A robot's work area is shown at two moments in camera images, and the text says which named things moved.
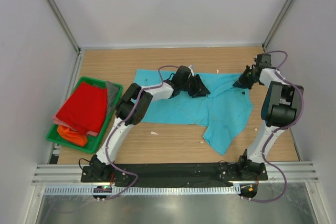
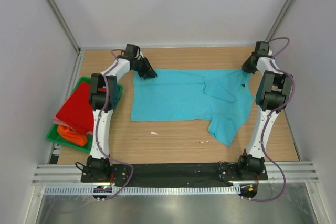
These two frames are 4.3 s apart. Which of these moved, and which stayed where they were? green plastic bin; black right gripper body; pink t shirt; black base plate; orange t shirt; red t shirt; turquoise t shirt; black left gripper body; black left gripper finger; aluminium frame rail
Moved: black right gripper body; black left gripper body; black left gripper finger; turquoise t shirt
Stayed: orange t shirt; green plastic bin; aluminium frame rail; red t shirt; black base plate; pink t shirt
